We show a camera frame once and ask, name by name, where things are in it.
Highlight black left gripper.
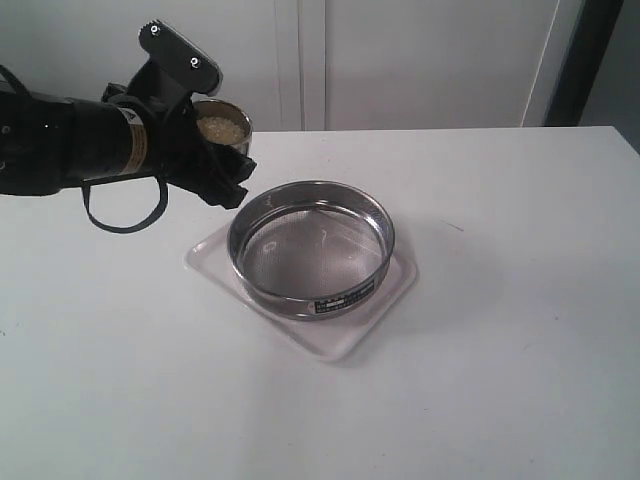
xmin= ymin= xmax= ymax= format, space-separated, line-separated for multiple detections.
xmin=102 ymin=58 xmax=257 ymax=210

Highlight stainless steel cup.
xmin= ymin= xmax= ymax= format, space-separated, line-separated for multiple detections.
xmin=194 ymin=98 xmax=253 ymax=155

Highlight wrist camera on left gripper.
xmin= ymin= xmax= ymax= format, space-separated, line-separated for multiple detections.
xmin=138 ymin=19 xmax=223 ymax=94

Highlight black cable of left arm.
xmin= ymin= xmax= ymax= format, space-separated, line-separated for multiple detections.
xmin=79 ymin=174 xmax=170 ymax=235

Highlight white cabinet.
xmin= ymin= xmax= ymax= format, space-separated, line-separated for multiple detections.
xmin=1 ymin=1 xmax=582 ymax=131

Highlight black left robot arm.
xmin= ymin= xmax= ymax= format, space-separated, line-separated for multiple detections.
xmin=1 ymin=61 xmax=256 ymax=209

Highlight round stainless steel sieve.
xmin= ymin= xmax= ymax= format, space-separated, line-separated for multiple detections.
xmin=226 ymin=180 xmax=396 ymax=321

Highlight white square plastic tray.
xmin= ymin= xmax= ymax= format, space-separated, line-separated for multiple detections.
xmin=185 ymin=225 xmax=418 ymax=363

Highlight yellow and white grain mix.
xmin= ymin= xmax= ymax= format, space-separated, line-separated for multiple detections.
xmin=197 ymin=117 xmax=245 ymax=145

